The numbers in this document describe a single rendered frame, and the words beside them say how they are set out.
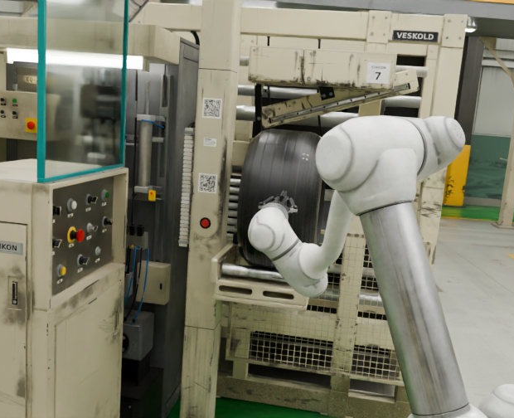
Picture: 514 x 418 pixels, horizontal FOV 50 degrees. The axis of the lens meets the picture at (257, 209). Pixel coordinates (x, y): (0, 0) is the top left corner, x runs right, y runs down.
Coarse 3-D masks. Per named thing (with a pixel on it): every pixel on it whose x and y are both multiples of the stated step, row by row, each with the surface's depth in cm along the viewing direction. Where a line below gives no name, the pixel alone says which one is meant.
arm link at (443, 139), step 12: (408, 120) 107; (420, 120) 108; (432, 120) 107; (444, 120) 107; (420, 132) 105; (432, 132) 106; (444, 132) 105; (456, 132) 107; (432, 144) 106; (444, 144) 105; (456, 144) 106; (432, 156) 106; (444, 156) 106; (456, 156) 108; (420, 168) 106; (432, 168) 108
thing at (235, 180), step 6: (234, 180) 255; (234, 186) 268; (234, 192) 255; (234, 198) 256; (234, 204) 256; (228, 210) 258; (234, 210) 270; (228, 216) 271; (234, 216) 271; (228, 222) 257; (234, 222) 257; (228, 228) 259; (234, 228) 259; (228, 234) 259
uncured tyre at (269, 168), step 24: (264, 144) 201; (288, 144) 200; (312, 144) 201; (264, 168) 195; (288, 168) 194; (312, 168) 194; (240, 192) 197; (264, 192) 193; (288, 192) 191; (312, 192) 192; (240, 216) 197; (312, 216) 193; (240, 240) 202; (312, 240) 197; (264, 264) 207
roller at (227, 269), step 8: (224, 264) 212; (232, 264) 213; (224, 272) 212; (232, 272) 211; (240, 272) 210; (248, 272) 210; (256, 272) 209; (264, 272) 209; (272, 272) 209; (280, 280) 209
